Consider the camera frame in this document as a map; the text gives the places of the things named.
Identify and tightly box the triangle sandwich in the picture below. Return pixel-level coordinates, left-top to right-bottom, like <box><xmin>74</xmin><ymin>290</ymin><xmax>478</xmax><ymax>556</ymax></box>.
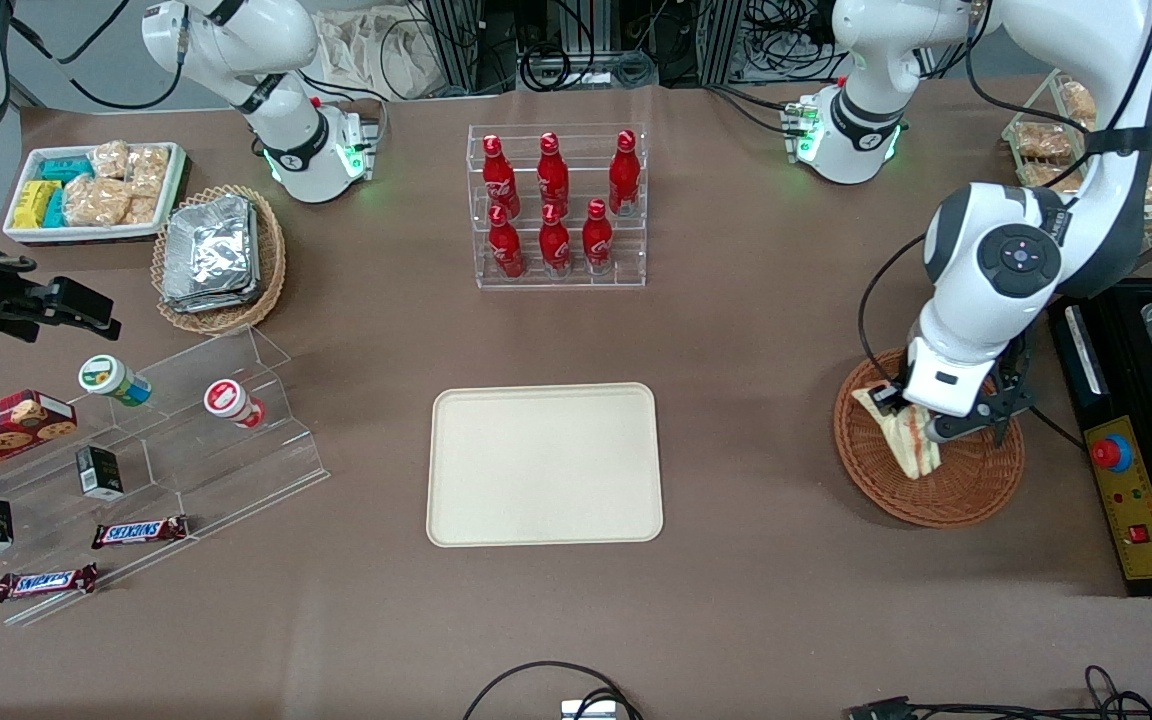
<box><xmin>851</xmin><ymin>385</ymin><xmax>942</xmax><ymax>481</ymax></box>

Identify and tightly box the brown wicker basket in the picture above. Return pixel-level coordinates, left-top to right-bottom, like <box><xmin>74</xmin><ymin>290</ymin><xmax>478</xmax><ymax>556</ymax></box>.
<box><xmin>833</xmin><ymin>347</ymin><xmax>1025</xmax><ymax>529</ymax></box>

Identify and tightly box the light wicker basket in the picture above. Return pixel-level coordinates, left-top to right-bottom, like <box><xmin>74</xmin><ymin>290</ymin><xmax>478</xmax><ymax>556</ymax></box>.
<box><xmin>152</xmin><ymin>185</ymin><xmax>287</xmax><ymax>336</ymax></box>

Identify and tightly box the cream plastic serving tray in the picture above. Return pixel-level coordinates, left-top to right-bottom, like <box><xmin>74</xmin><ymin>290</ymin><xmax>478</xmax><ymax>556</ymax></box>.
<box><xmin>426</xmin><ymin>382</ymin><xmax>665</xmax><ymax>548</ymax></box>

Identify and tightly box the green sunflower lid cup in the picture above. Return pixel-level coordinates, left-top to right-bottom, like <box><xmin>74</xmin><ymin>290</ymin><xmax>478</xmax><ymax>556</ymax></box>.
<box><xmin>78</xmin><ymin>354</ymin><xmax>152</xmax><ymax>407</ymax></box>

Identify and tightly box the black machine with yellow panel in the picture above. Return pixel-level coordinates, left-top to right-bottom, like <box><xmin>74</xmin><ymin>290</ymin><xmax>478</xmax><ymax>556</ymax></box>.
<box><xmin>1048</xmin><ymin>280</ymin><xmax>1152</xmax><ymax>598</ymax></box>

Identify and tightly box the white rectangular snack bin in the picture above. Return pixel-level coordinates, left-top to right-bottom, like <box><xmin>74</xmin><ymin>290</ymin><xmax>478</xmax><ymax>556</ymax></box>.
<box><xmin>4</xmin><ymin>142</ymin><xmax>187</xmax><ymax>246</ymax></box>

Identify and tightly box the red tartan cookie box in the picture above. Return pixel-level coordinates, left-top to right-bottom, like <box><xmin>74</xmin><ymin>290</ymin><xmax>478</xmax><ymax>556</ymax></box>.
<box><xmin>0</xmin><ymin>389</ymin><xmax>78</xmax><ymax>488</ymax></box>

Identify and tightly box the yellow snack packet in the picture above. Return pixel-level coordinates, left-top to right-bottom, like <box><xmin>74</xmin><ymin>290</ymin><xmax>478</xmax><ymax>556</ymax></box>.
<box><xmin>14</xmin><ymin>180</ymin><xmax>62</xmax><ymax>229</ymax></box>

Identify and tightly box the red emergency stop button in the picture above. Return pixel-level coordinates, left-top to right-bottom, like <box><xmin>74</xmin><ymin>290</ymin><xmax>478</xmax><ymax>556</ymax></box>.
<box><xmin>1091</xmin><ymin>432</ymin><xmax>1134</xmax><ymax>473</ymax></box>

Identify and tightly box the silver foil wrapped pack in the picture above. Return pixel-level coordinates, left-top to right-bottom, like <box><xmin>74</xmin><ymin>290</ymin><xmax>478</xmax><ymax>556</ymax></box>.
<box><xmin>161</xmin><ymin>195</ymin><xmax>262</xmax><ymax>313</ymax></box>

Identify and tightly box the small black barcode carton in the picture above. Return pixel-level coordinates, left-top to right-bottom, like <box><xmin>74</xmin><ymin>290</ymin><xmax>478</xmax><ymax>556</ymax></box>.
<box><xmin>75</xmin><ymin>445</ymin><xmax>125</xmax><ymax>501</ymax></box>

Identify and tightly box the red strawberry lid cup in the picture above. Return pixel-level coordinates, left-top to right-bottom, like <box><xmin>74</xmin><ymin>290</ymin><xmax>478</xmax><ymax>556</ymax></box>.
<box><xmin>203</xmin><ymin>378</ymin><xmax>267</xmax><ymax>431</ymax></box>

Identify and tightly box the clear acrylic stepped shelf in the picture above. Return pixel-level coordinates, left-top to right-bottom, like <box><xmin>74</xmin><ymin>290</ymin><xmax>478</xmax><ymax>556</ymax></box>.
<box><xmin>0</xmin><ymin>325</ymin><xmax>330</xmax><ymax>629</ymax></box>

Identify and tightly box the Snickers chocolate bar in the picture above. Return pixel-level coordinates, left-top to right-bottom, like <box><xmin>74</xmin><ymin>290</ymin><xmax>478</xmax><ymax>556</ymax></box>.
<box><xmin>91</xmin><ymin>515</ymin><xmax>190</xmax><ymax>550</ymax></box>
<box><xmin>0</xmin><ymin>563</ymin><xmax>99</xmax><ymax>603</ymax></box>

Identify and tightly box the red cola bottle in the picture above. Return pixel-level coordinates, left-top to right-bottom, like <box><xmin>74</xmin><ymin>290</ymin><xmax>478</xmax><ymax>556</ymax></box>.
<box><xmin>539</xmin><ymin>203</ymin><xmax>572</xmax><ymax>276</ymax></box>
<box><xmin>608</xmin><ymin>129</ymin><xmax>641</xmax><ymax>216</ymax></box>
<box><xmin>581</xmin><ymin>198</ymin><xmax>614</xmax><ymax>273</ymax></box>
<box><xmin>536</xmin><ymin>131</ymin><xmax>570</xmax><ymax>216</ymax></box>
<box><xmin>488</xmin><ymin>203</ymin><xmax>525</xmax><ymax>279</ymax></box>
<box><xmin>481</xmin><ymin>133</ymin><xmax>520</xmax><ymax>216</ymax></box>

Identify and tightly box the clear acrylic bottle rack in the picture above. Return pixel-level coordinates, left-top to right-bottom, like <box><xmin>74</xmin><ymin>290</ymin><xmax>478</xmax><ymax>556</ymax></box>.
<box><xmin>466</xmin><ymin>122</ymin><xmax>649</xmax><ymax>291</ymax></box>

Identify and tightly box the beige plastic bag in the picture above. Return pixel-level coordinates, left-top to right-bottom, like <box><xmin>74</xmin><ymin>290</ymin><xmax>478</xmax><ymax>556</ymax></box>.
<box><xmin>311</xmin><ymin>8</ymin><xmax>447</xmax><ymax>101</ymax></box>

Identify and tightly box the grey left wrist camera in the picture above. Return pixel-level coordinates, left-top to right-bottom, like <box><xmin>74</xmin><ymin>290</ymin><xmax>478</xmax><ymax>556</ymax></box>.
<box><xmin>929</xmin><ymin>410</ymin><xmax>985</xmax><ymax>444</ymax></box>

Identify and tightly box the thin black cable with plug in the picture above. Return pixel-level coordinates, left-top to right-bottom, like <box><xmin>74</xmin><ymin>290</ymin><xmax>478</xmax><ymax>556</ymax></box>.
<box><xmin>1026</xmin><ymin>400</ymin><xmax>1087</xmax><ymax>451</ymax></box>

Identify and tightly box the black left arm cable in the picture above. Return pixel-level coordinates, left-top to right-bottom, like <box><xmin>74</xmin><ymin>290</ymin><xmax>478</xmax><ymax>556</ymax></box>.
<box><xmin>856</xmin><ymin>232</ymin><xmax>927</xmax><ymax>396</ymax></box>

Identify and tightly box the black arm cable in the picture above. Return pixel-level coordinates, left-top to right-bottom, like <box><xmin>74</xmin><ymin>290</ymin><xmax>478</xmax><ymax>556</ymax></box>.
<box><xmin>11</xmin><ymin>0</ymin><xmax>189</xmax><ymax>113</ymax></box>
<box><xmin>856</xmin><ymin>232</ymin><xmax>927</xmax><ymax>396</ymax></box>

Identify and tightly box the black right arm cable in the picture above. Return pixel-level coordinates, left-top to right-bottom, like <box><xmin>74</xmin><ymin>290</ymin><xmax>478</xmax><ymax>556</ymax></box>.
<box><xmin>11</xmin><ymin>0</ymin><xmax>189</xmax><ymax>113</ymax></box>

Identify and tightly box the black cable with connector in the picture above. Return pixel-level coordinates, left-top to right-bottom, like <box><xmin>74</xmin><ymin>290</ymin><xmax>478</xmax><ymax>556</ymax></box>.
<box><xmin>846</xmin><ymin>665</ymin><xmax>1152</xmax><ymax>720</ymax></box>

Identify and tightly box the aluminium frame post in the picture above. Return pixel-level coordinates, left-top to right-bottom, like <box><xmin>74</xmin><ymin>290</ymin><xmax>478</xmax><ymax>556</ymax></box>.
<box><xmin>426</xmin><ymin>0</ymin><xmax>517</xmax><ymax>96</ymax></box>
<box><xmin>701</xmin><ymin>0</ymin><xmax>747</xmax><ymax>86</ymax></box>

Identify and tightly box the black looped cable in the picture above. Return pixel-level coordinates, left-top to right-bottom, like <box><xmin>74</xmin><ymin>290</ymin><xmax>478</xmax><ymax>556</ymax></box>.
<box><xmin>463</xmin><ymin>660</ymin><xmax>642</xmax><ymax>720</ymax></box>

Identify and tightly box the tangled black cable bundle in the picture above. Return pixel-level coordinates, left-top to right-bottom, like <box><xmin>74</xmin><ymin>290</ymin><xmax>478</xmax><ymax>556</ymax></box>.
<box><xmin>518</xmin><ymin>35</ymin><xmax>659</xmax><ymax>93</ymax></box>

